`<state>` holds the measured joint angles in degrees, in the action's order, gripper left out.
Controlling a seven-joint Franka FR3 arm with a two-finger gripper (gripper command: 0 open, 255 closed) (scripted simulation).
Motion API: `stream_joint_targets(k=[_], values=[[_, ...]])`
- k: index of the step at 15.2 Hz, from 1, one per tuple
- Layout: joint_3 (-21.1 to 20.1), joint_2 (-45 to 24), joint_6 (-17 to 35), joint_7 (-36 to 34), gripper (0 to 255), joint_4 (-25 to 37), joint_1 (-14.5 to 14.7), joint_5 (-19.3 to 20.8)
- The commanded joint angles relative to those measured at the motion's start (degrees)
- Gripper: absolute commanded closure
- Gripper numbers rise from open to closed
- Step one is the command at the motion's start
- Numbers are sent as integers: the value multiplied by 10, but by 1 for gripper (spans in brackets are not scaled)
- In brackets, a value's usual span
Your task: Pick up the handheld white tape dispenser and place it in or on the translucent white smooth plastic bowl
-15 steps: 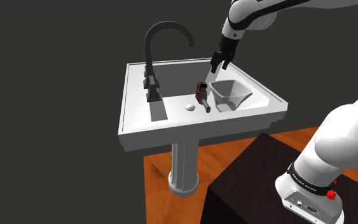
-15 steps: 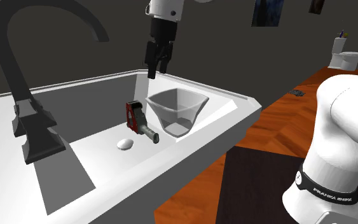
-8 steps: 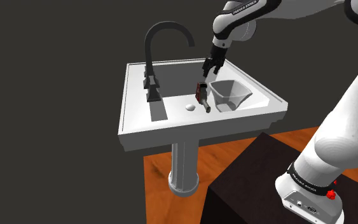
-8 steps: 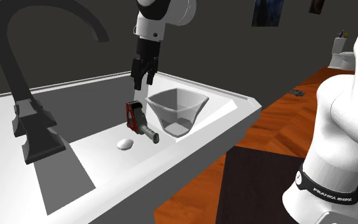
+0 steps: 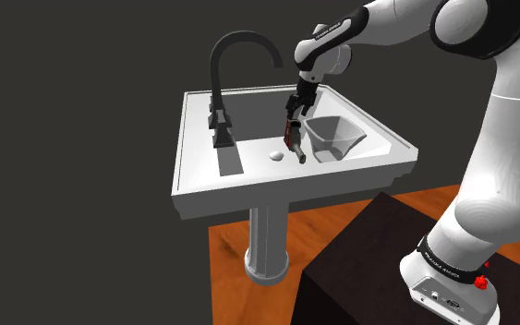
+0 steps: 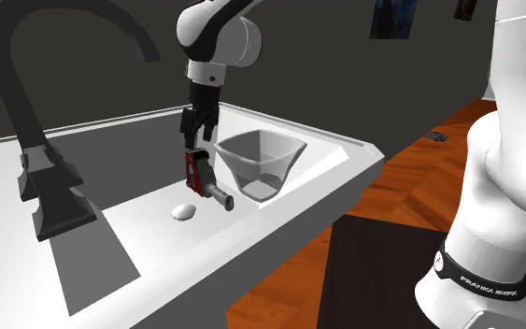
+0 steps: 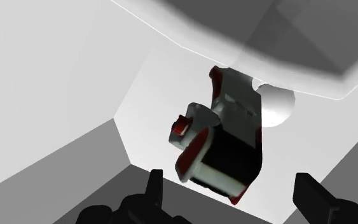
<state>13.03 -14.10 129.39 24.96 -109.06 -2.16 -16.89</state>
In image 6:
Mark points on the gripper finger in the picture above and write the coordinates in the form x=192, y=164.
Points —
x=190, y=127
x=209, y=131

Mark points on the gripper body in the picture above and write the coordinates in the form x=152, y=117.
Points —
x=204, y=99

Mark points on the red and grey tool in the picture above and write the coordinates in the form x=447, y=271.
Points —
x=203, y=175

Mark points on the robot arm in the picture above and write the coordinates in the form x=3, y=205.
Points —
x=508, y=182

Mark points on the translucent grey cup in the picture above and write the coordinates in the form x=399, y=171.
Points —
x=262, y=150

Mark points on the white drain plug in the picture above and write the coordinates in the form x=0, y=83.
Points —
x=184, y=212

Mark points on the white sink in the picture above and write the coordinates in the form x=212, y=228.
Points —
x=153, y=239

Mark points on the black faucet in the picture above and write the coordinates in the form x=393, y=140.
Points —
x=57, y=200

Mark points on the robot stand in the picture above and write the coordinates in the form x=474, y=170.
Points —
x=372, y=273

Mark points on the small dark floor object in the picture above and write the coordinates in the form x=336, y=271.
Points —
x=436, y=135

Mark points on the dark blue wall picture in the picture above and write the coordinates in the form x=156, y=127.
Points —
x=392, y=18

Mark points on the small dark wall picture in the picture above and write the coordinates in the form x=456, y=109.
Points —
x=465, y=8

